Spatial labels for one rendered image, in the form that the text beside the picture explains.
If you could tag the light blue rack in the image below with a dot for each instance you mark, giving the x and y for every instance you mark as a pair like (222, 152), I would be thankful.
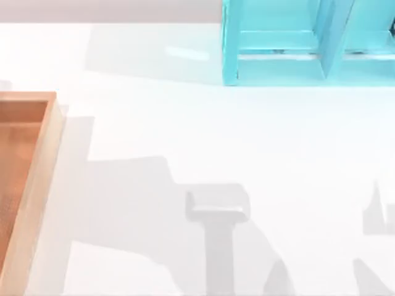
(277, 40)

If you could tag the shallow salmon-coloured box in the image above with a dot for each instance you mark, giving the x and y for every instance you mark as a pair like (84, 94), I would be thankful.
(40, 185)

